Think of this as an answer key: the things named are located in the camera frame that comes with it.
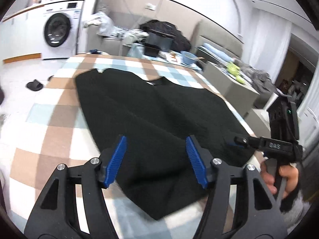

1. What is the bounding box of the checkered table cloth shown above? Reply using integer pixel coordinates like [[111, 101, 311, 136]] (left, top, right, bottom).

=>
[[4, 54, 265, 239]]

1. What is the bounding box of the green plush toy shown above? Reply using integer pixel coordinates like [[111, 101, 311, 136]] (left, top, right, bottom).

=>
[[227, 63, 245, 85]]

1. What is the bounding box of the right hand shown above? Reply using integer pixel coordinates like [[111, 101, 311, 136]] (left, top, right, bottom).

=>
[[259, 158, 300, 200]]

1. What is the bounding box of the blue pillow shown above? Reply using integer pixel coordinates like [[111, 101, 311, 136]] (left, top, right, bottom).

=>
[[203, 43, 236, 62]]

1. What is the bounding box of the black knit sweater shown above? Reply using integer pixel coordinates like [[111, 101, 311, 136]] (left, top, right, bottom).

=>
[[75, 69, 254, 220]]

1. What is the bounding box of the blue bowl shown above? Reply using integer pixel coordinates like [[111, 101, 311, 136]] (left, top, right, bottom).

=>
[[181, 51, 197, 65]]

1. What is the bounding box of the black slipper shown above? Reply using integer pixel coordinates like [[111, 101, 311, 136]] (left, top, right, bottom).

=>
[[26, 79, 43, 92]]

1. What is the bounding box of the grey sofa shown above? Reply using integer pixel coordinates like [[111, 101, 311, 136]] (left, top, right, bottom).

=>
[[83, 0, 197, 56]]

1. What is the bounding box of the grey cabinet box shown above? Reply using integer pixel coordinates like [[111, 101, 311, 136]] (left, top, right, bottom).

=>
[[203, 62, 259, 117]]

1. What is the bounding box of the white washing machine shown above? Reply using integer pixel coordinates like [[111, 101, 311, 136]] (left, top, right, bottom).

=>
[[41, 0, 84, 60]]

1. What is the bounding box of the small black tray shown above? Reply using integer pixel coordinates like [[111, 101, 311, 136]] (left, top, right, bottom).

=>
[[144, 44, 160, 58]]

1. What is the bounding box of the black storage box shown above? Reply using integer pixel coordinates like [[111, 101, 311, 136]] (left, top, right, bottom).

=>
[[146, 30, 175, 52]]

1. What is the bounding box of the black jacket on sofa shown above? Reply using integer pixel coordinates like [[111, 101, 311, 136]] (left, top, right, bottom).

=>
[[139, 20, 191, 52]]

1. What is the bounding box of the light blue clothes pile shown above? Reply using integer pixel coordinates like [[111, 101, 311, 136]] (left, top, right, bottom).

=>
[[83, 12, 115, 37]]

